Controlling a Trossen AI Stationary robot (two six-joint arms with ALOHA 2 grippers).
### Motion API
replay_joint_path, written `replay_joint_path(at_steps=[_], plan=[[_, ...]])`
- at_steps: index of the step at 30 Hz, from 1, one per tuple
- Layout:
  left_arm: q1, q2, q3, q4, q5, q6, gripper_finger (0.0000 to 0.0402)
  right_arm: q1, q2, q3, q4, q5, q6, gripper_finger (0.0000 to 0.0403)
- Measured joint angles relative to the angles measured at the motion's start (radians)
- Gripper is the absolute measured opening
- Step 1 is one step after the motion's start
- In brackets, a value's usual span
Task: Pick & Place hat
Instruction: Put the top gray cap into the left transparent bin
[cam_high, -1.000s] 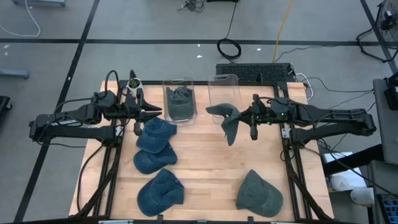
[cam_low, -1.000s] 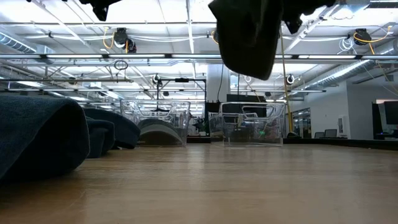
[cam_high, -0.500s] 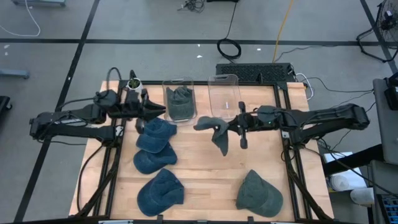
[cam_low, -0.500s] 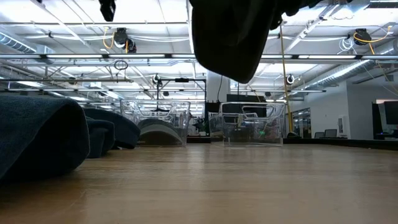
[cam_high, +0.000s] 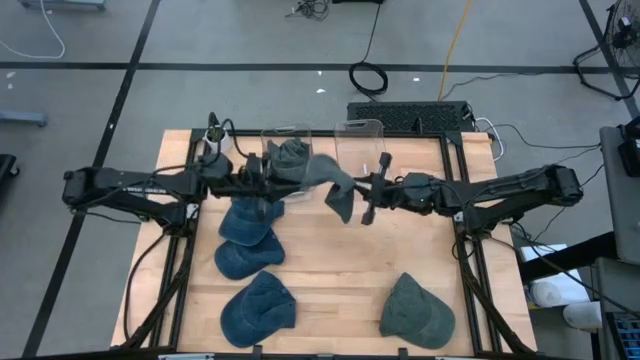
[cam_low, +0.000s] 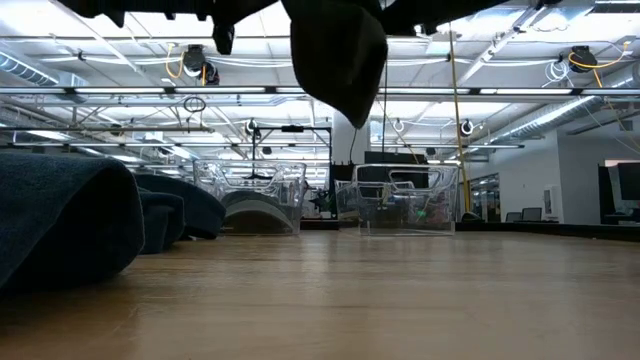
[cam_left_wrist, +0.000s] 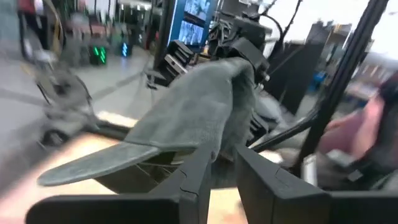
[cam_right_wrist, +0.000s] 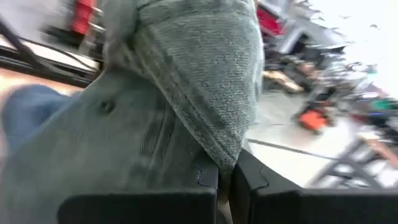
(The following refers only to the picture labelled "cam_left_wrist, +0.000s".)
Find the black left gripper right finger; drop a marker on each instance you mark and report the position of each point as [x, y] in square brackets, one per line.
[295, 208]

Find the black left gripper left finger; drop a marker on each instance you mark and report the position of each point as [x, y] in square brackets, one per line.
[124, 211]

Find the grey denim cap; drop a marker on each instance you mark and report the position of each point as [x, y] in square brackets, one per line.
[192, 115]

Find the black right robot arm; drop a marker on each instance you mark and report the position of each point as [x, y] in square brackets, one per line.
[227, 28]

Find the blue display screens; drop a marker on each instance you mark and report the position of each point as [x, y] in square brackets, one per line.
[191, 32]

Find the person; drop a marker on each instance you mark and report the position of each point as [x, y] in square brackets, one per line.
[357, 133]

